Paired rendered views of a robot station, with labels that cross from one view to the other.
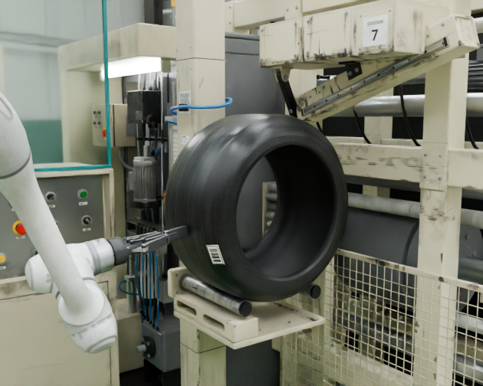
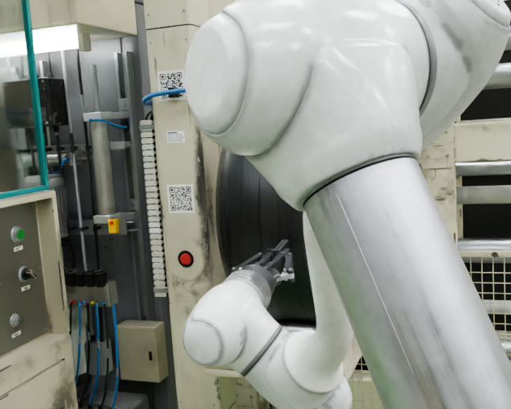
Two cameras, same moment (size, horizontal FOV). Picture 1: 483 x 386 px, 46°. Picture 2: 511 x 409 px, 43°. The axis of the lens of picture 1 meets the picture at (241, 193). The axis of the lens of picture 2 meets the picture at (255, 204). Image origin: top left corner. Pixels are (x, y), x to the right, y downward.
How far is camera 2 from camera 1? 1.09 m
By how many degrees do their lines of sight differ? 34
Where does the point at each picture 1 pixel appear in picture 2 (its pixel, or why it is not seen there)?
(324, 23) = not seen: outside the picture
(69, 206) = (2, 256)
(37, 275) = (229, 337)
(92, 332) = (342, 395)
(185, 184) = not seen: hidden behind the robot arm
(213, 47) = (201, 12)
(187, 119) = (178, 108)
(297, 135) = not seen: hidden behind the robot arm
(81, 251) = (249, 290)
